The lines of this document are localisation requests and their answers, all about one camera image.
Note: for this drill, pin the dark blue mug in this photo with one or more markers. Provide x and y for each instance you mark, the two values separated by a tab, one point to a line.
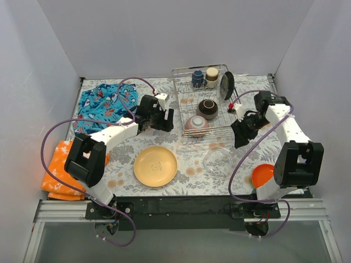
198	79

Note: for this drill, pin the orange plate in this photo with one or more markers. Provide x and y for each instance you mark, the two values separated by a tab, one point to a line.
262	174

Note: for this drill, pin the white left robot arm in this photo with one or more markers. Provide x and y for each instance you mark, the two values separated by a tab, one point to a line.
127	127

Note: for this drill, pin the orange tie-dye cloth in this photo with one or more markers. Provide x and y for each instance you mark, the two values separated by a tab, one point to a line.
55	170

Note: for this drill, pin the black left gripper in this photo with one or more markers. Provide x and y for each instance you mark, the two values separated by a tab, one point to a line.
166	119

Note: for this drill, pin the beige bear plate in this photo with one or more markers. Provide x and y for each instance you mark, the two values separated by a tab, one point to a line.
155	166

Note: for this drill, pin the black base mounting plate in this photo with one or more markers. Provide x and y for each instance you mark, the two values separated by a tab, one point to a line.
183	212

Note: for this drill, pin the beige and brown mug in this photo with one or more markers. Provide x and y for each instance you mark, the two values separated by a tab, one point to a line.
211	77

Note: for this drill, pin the chrome wire dish rack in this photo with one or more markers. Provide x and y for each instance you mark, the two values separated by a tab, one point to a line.
205	95

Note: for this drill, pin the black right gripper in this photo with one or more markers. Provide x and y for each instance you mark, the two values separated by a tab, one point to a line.
242	129

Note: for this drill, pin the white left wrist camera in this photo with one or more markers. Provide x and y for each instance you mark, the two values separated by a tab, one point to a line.
162	99

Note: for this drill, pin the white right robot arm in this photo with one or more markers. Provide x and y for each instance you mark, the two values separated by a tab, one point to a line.
299	161

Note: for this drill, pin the aluminium frame rail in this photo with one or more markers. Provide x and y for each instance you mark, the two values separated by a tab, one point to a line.
302	209

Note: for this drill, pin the floral tablecloth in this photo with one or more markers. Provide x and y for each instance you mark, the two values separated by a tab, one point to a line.
191	178

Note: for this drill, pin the clear ribbed glass plate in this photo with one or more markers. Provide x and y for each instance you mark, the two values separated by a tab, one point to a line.
223	88

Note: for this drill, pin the blue shark print cloth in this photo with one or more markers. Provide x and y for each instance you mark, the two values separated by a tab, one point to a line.
106	102

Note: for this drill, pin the floral patterned bowl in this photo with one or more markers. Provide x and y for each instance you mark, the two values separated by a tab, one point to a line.
196	127

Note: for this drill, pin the brown rimmed cream bowl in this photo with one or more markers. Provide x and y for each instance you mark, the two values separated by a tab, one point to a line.
208	109

